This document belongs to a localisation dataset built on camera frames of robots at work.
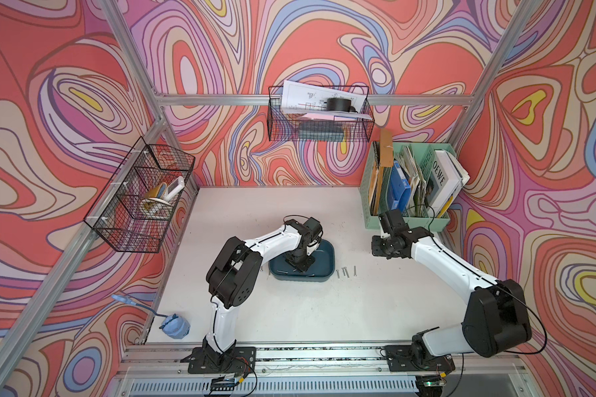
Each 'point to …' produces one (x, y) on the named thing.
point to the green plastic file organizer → (418, 179)
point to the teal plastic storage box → (322, 269)
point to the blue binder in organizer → (400, 188)
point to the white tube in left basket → (172, 189)
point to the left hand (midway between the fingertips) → (303, 268)
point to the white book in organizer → (446, 181)
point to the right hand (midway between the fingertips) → (380, 253)
